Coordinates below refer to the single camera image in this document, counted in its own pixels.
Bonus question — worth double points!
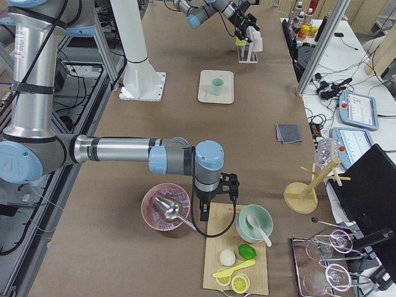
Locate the metal ice scoop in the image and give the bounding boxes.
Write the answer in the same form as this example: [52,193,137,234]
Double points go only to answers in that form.
[151,193,197,231]

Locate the green cup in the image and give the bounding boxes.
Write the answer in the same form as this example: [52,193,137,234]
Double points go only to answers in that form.
[211,78,224,96]

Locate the cream rabbit tray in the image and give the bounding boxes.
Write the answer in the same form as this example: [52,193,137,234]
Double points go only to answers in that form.
[197,69,234,105]

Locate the folded grey cloth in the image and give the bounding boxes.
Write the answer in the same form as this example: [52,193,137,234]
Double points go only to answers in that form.
[275,124,302,144]

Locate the lemon slice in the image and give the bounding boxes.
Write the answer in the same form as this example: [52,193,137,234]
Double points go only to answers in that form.
[215,275,231,287]
[231,273,251,294]

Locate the wooden cutting board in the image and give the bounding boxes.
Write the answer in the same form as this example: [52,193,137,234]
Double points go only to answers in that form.
[203,202,269,296]

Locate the stacked green bowls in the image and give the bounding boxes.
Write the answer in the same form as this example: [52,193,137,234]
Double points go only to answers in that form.
[236,204,275,244]

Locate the crystal glass on stand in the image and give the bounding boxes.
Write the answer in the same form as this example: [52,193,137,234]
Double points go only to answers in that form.
[315,138,339,169]

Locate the pink cup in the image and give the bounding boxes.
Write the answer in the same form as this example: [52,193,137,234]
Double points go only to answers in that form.
[251,37,263,53]

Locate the white ceramic spoon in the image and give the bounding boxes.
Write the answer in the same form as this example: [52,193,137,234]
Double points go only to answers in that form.
[247,214,272,248]

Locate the blue teach pendant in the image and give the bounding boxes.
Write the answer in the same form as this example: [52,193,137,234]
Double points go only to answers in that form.
[338,90,379,131]
[330,127,374,170]

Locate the wooden mug tree stand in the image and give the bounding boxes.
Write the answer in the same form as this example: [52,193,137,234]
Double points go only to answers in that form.
[283,157,351,214]

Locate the yellow cup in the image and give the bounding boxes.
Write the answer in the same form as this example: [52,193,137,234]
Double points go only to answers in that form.
[235,38,246,46]

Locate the black camera cable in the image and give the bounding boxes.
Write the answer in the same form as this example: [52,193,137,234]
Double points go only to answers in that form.
[190,185,238,238]

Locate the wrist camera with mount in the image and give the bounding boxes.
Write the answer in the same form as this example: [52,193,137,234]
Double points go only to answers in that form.
[217,173,239,205]
[236,0,251,15]

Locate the yellow plastic knife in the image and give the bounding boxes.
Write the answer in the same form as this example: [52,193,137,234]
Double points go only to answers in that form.
[212,259,256,278]

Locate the wire wine glass rack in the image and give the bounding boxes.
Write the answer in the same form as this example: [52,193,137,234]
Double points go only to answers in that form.
[291,217,379,296]

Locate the black monitor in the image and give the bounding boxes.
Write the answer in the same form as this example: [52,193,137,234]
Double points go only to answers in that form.
[332,143,396,257]

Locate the green lime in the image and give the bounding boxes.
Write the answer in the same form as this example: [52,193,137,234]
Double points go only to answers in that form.
[238,244,257,260]

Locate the white wire cup rack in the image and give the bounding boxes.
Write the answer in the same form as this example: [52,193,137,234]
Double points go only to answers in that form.
[236,27,258,64]

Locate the aluminium frame post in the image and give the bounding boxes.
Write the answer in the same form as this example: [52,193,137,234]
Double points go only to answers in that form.
[295,0,351,97]

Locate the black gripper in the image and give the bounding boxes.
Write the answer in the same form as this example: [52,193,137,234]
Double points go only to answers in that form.
[193,186,221,222]
[228,9,260,43]

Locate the pink bowl with ice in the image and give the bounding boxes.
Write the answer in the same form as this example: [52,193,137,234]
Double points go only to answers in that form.
[141,183,191,231]

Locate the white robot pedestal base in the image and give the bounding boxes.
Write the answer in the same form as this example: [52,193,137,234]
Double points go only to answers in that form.
[110,0,166,102]

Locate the white round fruit half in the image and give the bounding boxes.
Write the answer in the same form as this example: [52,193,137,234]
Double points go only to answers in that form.
[219,249,236,267]

